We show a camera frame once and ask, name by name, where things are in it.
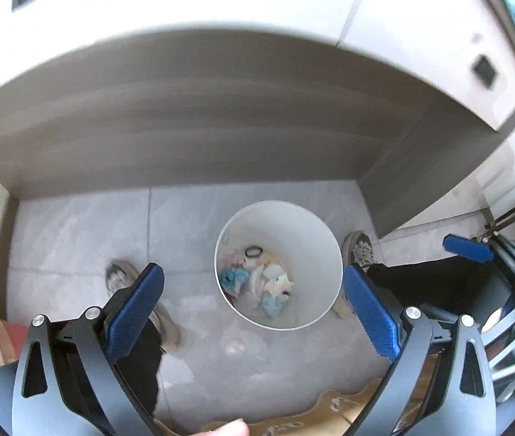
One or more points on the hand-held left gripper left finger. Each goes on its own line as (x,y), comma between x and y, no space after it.
(135,309)

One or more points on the red object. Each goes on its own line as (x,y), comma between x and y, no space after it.
(14,343)

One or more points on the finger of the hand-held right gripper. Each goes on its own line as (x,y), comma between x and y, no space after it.
(466,247)

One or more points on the blue wrapper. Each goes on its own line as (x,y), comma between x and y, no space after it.
(235,279)

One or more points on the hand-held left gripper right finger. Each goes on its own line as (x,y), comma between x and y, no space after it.
(371,313)

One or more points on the person's sneaker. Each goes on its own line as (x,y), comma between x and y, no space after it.
(116,277)
(359,247)

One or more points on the grey desk panel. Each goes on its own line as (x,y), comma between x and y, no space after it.
(194,122)

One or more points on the white trash bin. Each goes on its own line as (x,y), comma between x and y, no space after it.
(284,222)

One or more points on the trash pieces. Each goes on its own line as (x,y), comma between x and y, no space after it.
(278,277)

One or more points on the person's left hand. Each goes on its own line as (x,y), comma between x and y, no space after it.
(228,428)

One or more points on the white desk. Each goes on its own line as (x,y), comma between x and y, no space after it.
(239,0)

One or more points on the person's left sneaker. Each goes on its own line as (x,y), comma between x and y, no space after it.
(116,277)

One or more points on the black trousers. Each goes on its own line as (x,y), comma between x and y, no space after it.
(421,281)

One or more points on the person's right sneaker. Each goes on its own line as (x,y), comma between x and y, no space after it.
(359,247)

